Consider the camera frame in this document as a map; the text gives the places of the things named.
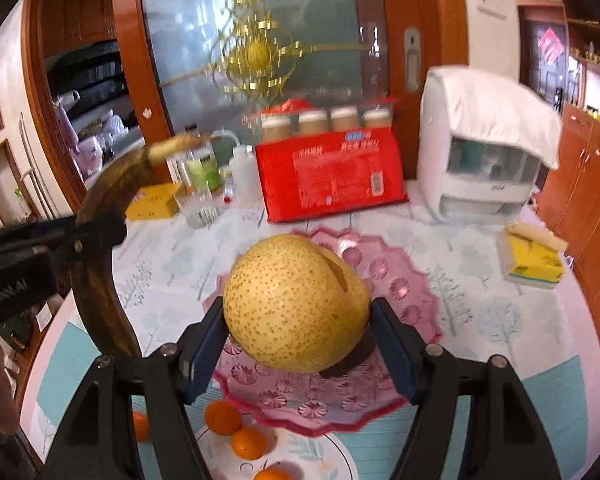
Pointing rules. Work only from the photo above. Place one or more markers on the pink glass fruit tray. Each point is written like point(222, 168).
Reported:
point(402, 270)

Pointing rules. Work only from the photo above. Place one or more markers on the white floral plate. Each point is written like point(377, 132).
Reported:
point(320, 457)

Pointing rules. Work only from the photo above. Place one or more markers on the wooden frame glass door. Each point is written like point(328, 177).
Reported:
point(330, 35)

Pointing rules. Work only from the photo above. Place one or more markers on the yellow melon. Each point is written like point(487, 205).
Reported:
point(290, 305)

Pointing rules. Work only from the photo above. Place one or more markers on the red paper decoration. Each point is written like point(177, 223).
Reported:
point(551, 46)

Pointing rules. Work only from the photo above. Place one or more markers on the red plastic package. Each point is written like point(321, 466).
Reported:
point(330, 175)

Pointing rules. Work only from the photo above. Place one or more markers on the beige glass jar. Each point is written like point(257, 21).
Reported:
point(378, 117)
point(346, 120)
point(276, 130)
point(313, 123)

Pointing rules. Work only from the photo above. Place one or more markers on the yellow cardboard box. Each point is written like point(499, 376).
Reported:
point(154, 202)

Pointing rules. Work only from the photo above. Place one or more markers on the yellow tissue pack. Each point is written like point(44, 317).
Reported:
point(532, 260)

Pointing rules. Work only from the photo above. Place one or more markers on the wooden cabinet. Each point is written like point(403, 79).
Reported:
point(580, 185)

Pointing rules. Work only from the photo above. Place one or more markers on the white plastic bottle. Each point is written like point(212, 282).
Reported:
point(244, 175)

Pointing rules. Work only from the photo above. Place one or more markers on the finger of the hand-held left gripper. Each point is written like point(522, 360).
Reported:
point(92, 237)

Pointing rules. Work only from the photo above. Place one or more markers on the white cloth cover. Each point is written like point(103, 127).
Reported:
point(490, 105)

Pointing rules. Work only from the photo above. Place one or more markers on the orange tangerine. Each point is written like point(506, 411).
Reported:
point(140, 426)
point(272, 475)
point(248, 443)
point(223, 417)

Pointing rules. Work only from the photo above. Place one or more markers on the green label plastic bottle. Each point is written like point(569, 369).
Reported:
point(204, 170)

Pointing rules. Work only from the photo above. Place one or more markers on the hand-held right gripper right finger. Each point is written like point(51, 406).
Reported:
point(395, 355)

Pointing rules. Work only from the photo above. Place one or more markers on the clear glass jug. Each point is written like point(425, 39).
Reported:
point(225, 145)

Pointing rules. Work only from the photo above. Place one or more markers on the overripe brown banana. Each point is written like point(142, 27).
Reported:
point(104, 185)

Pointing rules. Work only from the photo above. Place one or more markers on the small glass jar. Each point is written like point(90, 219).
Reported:
point(226, 185)

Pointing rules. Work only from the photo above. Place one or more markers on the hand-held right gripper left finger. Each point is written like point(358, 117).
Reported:
point(204, 347)

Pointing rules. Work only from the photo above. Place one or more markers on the white countertop appliance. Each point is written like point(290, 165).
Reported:
point(440, 160)

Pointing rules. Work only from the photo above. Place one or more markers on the kitchen counter cabinet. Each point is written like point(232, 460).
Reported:
point(84, 90)

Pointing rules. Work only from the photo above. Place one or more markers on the clear glass cup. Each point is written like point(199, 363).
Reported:
point(199, 210)

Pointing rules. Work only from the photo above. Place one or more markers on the pink plastic bag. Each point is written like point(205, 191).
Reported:
point(94, 140)

